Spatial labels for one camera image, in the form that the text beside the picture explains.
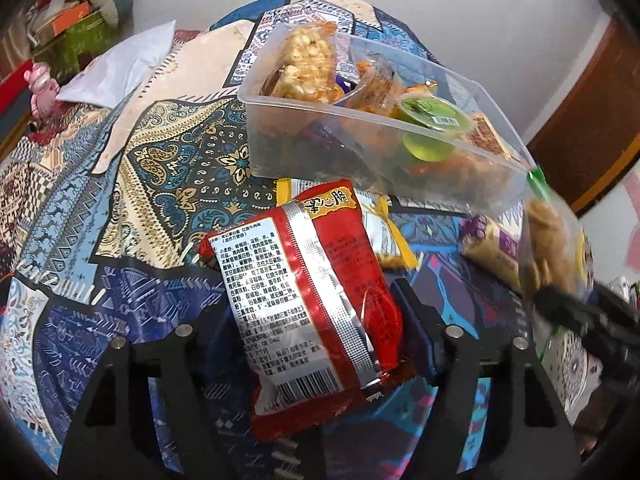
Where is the white wardrobe sliding door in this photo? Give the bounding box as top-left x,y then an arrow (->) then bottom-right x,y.
579,170 -> 640,283

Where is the brown snack packet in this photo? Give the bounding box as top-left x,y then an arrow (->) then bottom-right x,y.
469,113 -> 507,157

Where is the golden clear snack packet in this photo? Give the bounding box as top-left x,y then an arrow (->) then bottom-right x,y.
400,79 -> 442,99

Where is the orange snack packet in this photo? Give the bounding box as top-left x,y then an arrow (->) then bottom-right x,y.
347,54 -> 406,112

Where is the brown wooden door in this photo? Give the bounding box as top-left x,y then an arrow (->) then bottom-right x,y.
527,14 -> 640,217

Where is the clear biscuit bag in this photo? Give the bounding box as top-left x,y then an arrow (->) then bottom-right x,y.
516,166 -> 599,311

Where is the orange box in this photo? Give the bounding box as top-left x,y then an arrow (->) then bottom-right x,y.
49,2 -> 94,32

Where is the green box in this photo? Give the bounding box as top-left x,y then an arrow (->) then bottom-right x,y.
31,14 -> 119,77

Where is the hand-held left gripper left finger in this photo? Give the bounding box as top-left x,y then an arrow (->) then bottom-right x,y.
57,322 -> 226,480

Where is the clear plastic container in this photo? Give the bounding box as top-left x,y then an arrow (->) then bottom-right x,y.
237,22 -> 539,219

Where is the purple and yellow snack packet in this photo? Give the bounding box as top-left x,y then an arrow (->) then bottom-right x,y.
459,213 -> 527,287

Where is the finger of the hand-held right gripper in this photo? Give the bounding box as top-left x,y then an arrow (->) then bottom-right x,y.
531,284 -> 608,335

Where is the yellow silver snack packet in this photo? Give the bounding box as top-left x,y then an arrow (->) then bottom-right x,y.
276,177 -> 420,271

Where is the red instant noodle packet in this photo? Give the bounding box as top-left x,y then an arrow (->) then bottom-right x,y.
198,178 -> 417,442

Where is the pink toy figure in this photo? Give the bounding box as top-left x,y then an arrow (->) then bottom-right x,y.
23,62 -> 66,117

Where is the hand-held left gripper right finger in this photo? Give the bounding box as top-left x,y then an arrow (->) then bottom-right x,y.
389,276 -> 584,480

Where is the red box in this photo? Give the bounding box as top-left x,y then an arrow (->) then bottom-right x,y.
0,59 -> 34,117

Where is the green jelly cup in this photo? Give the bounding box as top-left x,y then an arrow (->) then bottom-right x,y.
394,92 -> 476,164

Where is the clear rice crisp packet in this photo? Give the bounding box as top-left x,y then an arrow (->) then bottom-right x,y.
270,22 -> 349,105

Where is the white pillow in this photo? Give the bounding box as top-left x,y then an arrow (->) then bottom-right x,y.
55,20 -> 177,107

